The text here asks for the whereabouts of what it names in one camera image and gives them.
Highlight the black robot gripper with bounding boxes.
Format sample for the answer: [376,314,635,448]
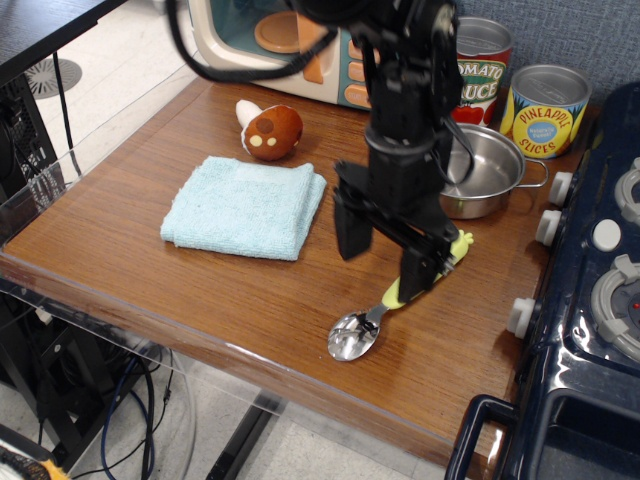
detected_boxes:
[334,134,458,302]

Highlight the spoon with yellow-green handle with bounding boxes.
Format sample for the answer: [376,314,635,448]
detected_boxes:
[327,229,475,362]

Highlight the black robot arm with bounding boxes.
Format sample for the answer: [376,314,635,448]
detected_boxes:
[291,1,462,302]

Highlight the small stainless steel pot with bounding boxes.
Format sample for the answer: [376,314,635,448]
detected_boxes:
[440,124,549,220]

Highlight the light blue folded cloth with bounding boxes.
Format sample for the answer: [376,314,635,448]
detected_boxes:
[160,157,327,261]

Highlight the brown plush mushroom toy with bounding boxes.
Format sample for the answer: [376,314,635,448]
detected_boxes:
[235,100,303,161]

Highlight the pineapple slices can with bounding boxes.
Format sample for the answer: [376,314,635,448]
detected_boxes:
[499,64,592,160]

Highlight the tomato sauce can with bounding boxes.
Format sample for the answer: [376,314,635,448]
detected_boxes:
[452,17,514,126]

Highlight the dark blue toy stove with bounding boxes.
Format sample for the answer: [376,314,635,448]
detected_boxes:
[446,83,639,479]

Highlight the toy microwave oven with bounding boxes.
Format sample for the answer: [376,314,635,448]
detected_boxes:
[188,1,370,110]

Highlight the black side desk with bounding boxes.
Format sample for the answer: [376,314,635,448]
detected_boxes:
[1,1,122,201]

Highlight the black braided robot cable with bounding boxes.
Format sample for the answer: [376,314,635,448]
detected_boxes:
[164,0,339,84]

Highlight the blue cable under table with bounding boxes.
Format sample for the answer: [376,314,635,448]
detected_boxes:
[100,355,156,480]

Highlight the black cable under table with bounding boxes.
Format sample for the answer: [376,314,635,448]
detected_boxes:
[74,349,176,480]

